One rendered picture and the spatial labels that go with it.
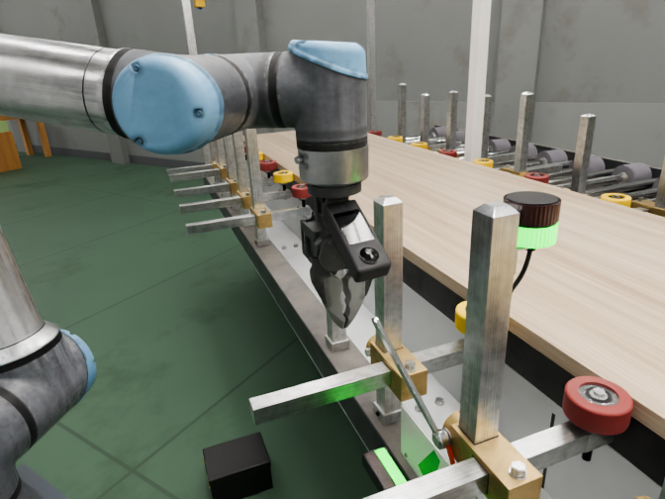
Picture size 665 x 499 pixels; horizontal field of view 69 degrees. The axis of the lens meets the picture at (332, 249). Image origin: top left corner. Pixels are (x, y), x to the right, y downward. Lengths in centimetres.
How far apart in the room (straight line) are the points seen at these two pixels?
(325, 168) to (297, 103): 8
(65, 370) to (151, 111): 65
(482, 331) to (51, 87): 52
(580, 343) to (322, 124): 53
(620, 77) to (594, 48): 29
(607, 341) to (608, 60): 358
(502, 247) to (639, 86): 382
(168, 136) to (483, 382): 44
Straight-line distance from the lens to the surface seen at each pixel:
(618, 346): 88
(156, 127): 49
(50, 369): 102
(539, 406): 92
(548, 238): 57
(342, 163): 59
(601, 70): 434
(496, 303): 58
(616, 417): 73
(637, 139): 436
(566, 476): 94
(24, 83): 59
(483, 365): 61
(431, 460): 80
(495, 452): 68
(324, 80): 57
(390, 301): 81
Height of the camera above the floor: 133
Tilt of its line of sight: 22 degrees down
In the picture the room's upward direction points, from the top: 3 degrees counter-clockwise
